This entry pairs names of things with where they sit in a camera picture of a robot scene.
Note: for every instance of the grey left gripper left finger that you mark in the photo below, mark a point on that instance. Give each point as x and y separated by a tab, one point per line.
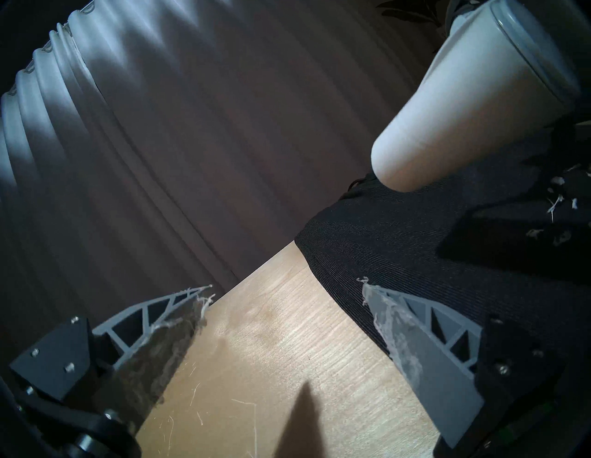
138	364

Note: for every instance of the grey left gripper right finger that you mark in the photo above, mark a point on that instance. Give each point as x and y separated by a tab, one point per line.
429	364

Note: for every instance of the black pants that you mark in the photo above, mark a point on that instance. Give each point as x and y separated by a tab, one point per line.
392	240

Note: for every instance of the white lint roller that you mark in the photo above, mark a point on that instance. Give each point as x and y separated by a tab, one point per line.
461	92

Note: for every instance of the white lint scraps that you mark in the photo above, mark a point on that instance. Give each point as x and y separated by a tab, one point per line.
554	203

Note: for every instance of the grey pleated curtain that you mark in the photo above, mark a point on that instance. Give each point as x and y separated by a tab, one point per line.
184	138

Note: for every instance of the tall dark leafy plant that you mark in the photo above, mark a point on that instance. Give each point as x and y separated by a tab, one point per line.
406	10

